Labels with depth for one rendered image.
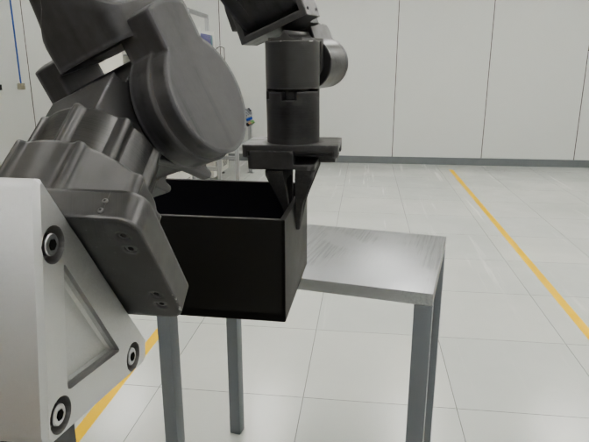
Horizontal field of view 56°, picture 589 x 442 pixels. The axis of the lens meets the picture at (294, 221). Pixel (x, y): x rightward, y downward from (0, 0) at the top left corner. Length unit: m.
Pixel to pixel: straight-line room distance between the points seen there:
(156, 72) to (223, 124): 0.05
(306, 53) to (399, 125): 7.21
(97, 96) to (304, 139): 0.30
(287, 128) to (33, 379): 0.39
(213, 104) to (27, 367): 0.19
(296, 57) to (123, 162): 0.31
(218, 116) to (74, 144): 0.10
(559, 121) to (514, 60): 1.01
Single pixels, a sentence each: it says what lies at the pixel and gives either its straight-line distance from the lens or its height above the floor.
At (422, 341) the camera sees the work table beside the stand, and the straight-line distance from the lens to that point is 1.29.
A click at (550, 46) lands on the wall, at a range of 8.08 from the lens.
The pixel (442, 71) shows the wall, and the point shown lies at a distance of 7.79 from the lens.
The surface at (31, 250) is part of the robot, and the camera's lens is 0.24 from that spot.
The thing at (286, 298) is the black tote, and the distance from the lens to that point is 0.58.
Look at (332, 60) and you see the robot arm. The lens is 0.63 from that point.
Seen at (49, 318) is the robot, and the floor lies 1.17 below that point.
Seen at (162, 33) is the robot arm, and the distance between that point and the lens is 0.34.
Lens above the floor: 1.27
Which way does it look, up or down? 15 degrees down
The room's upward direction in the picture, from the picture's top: straight up
